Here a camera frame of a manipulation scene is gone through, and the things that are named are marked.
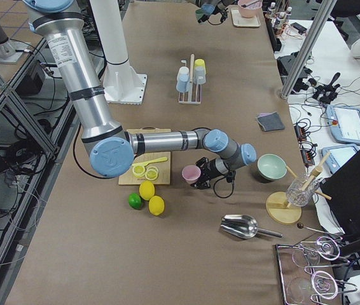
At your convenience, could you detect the pink bowl of ice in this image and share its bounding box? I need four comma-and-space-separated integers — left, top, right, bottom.
237, 0, 262, 18

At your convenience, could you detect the clear glass cup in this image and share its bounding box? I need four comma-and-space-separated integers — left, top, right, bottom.
286, 175, 319, 207

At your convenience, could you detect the grey plastic cup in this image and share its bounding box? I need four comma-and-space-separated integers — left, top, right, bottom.
193, 66, 206, 85

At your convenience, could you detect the green lime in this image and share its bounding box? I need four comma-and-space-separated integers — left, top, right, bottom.
127, 193, 143, 210

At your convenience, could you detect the aluminium frame post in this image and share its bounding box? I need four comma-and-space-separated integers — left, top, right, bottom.
280, 0, 336, 100

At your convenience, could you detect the lemon slice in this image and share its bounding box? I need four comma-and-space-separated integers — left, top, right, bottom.
144, 166, 159, 181
132, 165, 146, 179

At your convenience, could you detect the wire glass rack tray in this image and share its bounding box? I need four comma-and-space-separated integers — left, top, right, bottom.
275, 236, 357, 304

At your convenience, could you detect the mint green bowl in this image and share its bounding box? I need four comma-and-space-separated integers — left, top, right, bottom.
257, 154, 287, 181

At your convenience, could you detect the white plastic cup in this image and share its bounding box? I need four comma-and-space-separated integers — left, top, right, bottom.
177, 66, 190, 77

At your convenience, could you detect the grey folded cloth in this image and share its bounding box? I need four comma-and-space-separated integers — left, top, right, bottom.
256, 113, 285, 132

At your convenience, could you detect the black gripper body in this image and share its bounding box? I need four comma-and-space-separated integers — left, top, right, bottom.
193, 157, 230, 189

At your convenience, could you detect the bamboo cutting board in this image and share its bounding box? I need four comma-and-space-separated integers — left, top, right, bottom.
118, 128, 171, 186

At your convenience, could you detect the wooden mug tree stand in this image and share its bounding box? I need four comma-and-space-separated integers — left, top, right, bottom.
266, 152, 331, 224

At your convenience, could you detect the metal scoop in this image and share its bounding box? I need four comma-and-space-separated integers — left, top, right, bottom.
220, 214, 283, 240

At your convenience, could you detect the pink folded cloth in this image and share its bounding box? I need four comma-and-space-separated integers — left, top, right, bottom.
257, 112, 277, 118

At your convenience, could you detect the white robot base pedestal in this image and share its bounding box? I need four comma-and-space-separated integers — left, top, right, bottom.
90, 0, 147, 105

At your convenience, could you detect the pink plastic cup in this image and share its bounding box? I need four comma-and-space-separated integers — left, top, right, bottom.
181, 165, 201, 184

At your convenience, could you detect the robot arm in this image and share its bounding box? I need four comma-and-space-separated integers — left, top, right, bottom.
188, 0, 237, 25
25, 1, 256, 188

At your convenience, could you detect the light blue plastic cup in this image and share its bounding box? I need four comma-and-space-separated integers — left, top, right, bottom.
176, 74, 190, 93

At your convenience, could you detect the yellow plastic cup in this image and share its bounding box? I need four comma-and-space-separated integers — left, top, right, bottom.
193, 58, 205, 72

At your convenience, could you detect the yellow lemon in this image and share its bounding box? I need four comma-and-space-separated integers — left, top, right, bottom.
148, 195, 165, 216
139, 180, 155, 201

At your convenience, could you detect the cream plastic tray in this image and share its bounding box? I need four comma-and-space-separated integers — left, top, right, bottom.
231, 8, 261, 28

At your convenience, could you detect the blue teach pendant tablet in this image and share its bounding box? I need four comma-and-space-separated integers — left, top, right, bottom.
326, 105, 360, 146

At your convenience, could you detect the white wire cup rack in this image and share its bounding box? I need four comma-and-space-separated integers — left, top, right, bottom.
178, 53, 202, 105

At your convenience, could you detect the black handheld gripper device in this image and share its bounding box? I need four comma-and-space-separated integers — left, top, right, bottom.
312, 72, 341, 104

